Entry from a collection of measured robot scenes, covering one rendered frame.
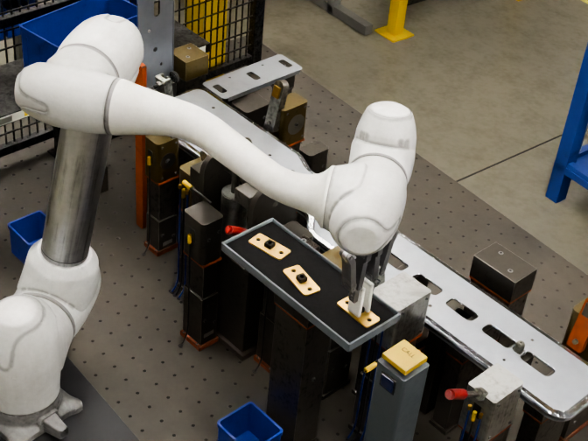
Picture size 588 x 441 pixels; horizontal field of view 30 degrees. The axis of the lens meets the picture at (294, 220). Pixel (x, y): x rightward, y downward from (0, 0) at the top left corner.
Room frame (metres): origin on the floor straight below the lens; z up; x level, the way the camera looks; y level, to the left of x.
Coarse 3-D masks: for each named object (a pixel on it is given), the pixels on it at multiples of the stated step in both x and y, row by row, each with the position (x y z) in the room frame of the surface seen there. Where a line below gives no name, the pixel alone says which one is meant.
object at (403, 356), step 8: (400, 344) 1.47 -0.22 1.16; (408, 344) 1.47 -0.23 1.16; (384, 352) 1.44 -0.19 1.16; (392, 352) 1.44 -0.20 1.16; (400, 352) 1.45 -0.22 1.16; (408, 352) 1.45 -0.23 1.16; (416, 352) 1.45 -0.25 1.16; (392, 360) 1.42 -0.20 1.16; (400, 360) 1.42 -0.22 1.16; (408, 360) 1.43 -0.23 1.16; (416, 360) 1.43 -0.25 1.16; (424, 360) 1.43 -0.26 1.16; (400, 368) 1.41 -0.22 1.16; (408, 368) 1.41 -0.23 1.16
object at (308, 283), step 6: (288, 270) 1.64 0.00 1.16; (300, 270) 1.64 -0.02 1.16; (288, 276) 1.62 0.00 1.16; (294, 276) 1.62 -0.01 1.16; (300, 276) 1.62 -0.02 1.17; (306, 276) 1.61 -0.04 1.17; (294, 282) 1.61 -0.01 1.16; (300, 282) 1.60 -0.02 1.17; (306, 282) 1.61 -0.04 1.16; (312, 282) 1.61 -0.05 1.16; (300, 288) 1.59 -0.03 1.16; (306, 288) 1.59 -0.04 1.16; (312, 288) 1.59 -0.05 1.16; (318, 288) 1.60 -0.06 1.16; (306, 294) 1.57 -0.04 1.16
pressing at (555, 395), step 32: (192, 96) 2.50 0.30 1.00; (256, 128) 2.38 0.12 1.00; (288, 160) 2.25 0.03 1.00; (416, 256) 1.92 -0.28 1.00; (448, 288) 1.83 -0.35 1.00; (480, 288) 1.84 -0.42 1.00; (448, 320) 1.72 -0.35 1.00; (480, 320) 1.73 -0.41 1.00; (512, 320) 1.74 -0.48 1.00; (480, 352) 1.64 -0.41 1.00; (512, 352) 1.64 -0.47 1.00; (544, 352) 1.65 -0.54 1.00; (544, 384) 1.56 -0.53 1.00; (576, 384) 1.57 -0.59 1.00
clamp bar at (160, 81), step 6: (174, 72) 2.25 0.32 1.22; (156, 78) 2.23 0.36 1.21; (162, 78) 2.23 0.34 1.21; (168, 78) 2.24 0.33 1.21; (174, 78) 2.24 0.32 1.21; (156, 84) 2.22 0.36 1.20; (162, 84) 2.22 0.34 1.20; (168, 84) 2.22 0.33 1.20; (162, 90) 2.22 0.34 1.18; (168, 90) 2.22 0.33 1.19
